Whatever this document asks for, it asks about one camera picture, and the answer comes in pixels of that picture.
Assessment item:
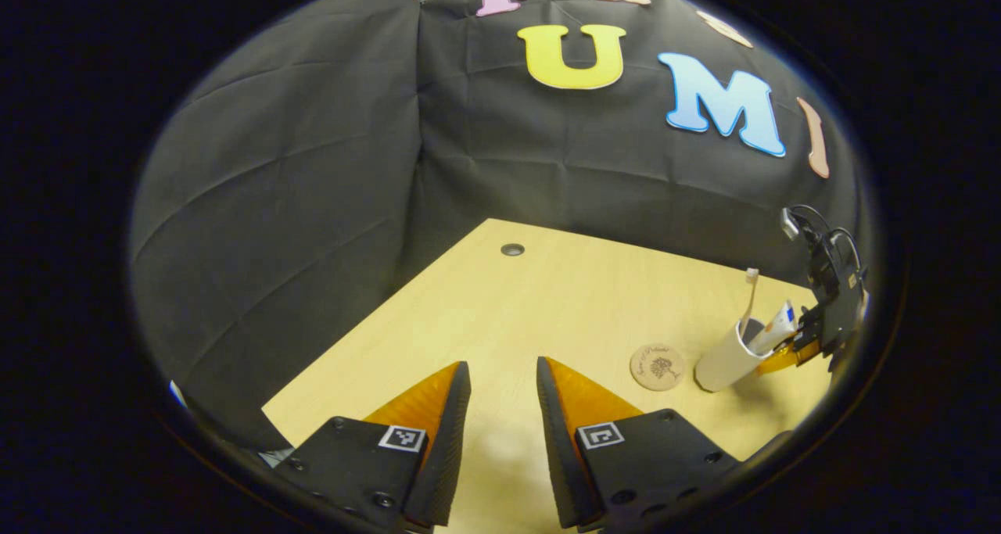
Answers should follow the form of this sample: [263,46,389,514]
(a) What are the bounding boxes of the light wooden desktop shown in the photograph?
[260,218,834,534]

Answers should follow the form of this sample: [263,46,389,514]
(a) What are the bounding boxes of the white toothpaste tube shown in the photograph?
[749,300,797,355]

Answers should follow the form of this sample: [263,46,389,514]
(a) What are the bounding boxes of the white cup with wooden handle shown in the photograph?
[694,317,771,393]

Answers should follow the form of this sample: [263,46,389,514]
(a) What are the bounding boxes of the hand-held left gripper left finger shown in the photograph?
[274,360,472,531]

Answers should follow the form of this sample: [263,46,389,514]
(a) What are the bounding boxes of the beige toothbrush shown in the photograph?
[739,267,760,338]

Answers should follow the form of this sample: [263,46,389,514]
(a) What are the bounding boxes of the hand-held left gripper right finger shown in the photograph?
[536,356,740,531]

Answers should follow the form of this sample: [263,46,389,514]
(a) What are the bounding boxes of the round cork coaster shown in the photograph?
[630,343,686,392]

